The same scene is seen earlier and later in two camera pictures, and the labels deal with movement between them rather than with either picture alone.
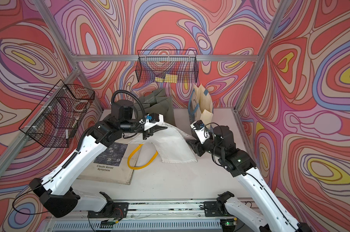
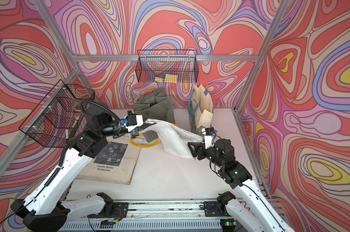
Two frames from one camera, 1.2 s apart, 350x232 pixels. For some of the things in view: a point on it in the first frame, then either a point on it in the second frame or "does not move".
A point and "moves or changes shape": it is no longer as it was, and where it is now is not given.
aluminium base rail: (145, 215) does not move
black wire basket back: (167, 66) does not move
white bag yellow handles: (169, 143) moves or changes shape
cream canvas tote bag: (116, 163) does not move
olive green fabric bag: (158, 102) does not move
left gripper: (149, 133) -> (138, 128)
